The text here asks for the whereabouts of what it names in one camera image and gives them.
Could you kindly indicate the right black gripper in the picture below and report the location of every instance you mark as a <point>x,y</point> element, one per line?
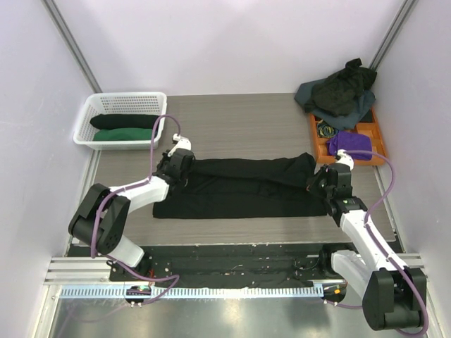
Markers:
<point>320,179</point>

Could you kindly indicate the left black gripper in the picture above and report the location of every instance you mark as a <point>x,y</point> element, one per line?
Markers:
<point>165,158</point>

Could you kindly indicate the black t shirt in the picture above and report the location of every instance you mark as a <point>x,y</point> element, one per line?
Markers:
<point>235,188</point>
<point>120,121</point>

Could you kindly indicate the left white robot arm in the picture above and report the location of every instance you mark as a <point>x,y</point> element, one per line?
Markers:
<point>101,216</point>

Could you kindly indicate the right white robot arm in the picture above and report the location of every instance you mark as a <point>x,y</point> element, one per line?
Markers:
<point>393,294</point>

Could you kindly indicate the purple folded cloth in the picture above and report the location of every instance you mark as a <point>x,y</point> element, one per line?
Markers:
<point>348,141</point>

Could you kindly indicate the blue yellow patterned cloth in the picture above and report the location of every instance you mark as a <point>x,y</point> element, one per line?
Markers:
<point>324,130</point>

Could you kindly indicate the rolled green t shirt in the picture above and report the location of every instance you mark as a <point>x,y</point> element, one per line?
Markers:
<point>123,135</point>

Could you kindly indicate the grey blue shirt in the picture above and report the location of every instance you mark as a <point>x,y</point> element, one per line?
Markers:
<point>361,112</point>

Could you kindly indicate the orange compartment tray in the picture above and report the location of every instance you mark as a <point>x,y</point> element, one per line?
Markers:
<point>371,130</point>

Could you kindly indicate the white plastic basket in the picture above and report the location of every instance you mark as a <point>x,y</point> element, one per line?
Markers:
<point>147,103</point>

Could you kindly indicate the rolled black t shirt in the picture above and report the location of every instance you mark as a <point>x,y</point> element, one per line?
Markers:
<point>120,121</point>

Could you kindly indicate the dark green crumpled shirt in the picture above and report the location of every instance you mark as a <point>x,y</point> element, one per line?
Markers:
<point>337,93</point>

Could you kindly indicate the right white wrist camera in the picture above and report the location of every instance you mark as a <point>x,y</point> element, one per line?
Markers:
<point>342,157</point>

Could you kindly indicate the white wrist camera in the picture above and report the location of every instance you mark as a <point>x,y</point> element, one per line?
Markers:
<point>180,142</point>
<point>342,157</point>

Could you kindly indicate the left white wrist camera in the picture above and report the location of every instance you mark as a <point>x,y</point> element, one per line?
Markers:
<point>180,142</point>

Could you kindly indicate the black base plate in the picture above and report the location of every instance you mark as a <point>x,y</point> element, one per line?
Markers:
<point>242,265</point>

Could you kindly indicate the white slotted cable duct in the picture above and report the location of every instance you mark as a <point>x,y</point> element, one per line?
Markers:
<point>133,292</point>

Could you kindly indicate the right aluminium corner post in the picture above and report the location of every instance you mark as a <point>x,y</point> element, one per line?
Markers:
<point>400,19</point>

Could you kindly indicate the aluminium corner post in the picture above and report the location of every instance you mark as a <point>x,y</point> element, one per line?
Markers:
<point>400,19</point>
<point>71,43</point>

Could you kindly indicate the left aluminium corner post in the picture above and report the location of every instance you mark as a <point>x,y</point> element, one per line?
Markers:
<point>71,43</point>

